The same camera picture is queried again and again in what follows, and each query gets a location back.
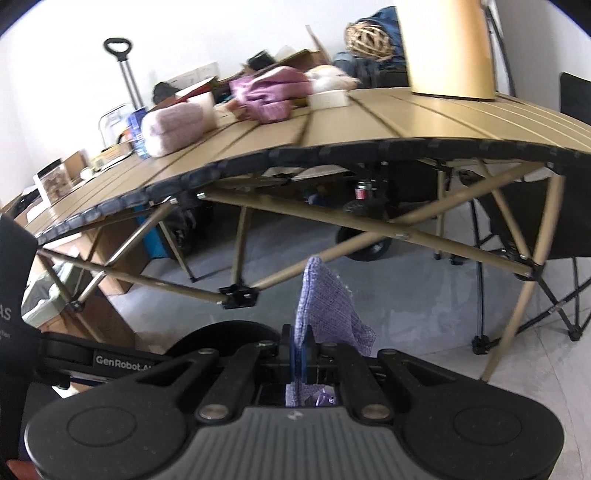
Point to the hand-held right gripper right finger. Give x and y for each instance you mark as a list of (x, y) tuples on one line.
[(323, 364)]

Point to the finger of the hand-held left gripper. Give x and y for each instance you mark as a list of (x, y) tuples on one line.
[(111, 362)]

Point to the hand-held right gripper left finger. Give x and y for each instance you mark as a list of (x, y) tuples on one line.
[(295, 364)]

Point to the purple mesh cloth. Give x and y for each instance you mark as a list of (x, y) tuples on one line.
[(323, 300)]

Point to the black round trash bin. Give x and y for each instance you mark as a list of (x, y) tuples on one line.
[(221, 334)]

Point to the white foam block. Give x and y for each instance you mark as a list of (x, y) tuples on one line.
[(328, 98)]

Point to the yellow and white plush toy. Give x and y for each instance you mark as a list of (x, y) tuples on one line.
[(330, 76)]

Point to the cardboard box with green liner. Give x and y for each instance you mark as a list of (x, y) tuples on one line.
[(41, 300)]

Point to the tall cardboard box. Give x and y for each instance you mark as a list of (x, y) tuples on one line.
[(138, 272)]

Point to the clear snack jar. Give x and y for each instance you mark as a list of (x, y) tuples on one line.
[(53, 184)]

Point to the small cardboard box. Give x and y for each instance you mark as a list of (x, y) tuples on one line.
[(76, 164)]

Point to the teal flat board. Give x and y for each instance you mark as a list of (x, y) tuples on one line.
[(161, 240)]

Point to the blue printed carton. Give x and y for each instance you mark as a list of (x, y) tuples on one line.
[(138, 134)]

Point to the pink sponge block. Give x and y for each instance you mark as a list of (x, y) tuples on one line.
[(178, 127)]

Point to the black pouch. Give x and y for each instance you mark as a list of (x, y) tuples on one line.
[(164, 92)]

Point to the tan folding slatted table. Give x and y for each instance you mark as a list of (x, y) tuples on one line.
[(415, 120)]

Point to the mauve knitted cloth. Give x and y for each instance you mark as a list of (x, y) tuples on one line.
[(268, 90)]

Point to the black folding chair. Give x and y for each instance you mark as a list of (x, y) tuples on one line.
[(572, 217)]

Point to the black suitcase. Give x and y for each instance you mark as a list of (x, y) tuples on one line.
[(383, 76)]

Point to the open cardboard box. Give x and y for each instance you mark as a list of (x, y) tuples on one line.
[(307, 57)]

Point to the woven wicker ball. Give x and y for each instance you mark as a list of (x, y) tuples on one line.
[(369, 41)]

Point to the tall beige vase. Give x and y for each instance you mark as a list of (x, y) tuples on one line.
[(443, 46)]

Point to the blue fabric bag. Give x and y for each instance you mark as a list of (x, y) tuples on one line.
[(385, 18)]

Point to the white wall socket panel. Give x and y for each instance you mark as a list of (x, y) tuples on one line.
[(203, 71)]

